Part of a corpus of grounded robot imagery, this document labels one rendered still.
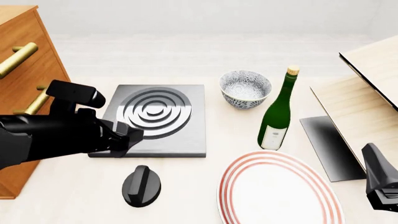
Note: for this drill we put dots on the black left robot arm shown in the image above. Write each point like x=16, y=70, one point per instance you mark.
x=46, y=135

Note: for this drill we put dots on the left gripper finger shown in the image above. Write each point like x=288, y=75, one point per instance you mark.
x=115, y=147
x=134, y=137

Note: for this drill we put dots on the flat stove plate with rings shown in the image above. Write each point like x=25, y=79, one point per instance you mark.
x=186, y=121

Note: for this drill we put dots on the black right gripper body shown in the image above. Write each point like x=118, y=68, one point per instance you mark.
x=384, y=199

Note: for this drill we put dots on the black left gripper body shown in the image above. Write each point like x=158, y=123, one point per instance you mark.
x=104, y=135

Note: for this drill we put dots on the green wine bottle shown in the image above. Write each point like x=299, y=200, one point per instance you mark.
x=278, y=121

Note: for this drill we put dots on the wooden cabinet drawer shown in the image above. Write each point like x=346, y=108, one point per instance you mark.
x=34, y=32
x=46, y=74

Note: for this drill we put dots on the round black stove knob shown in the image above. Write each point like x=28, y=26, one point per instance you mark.
x=141, y=186

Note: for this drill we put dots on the white plate with red rings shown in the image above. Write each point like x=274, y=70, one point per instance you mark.
x=273, y=191

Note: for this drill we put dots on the wooden cabinet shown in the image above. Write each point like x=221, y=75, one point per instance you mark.
x=37, y=60

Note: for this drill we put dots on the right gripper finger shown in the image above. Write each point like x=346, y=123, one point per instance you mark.
x=377, y=163

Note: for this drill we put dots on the patterned blue white bowl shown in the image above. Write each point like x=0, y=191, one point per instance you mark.
x=245, y=89

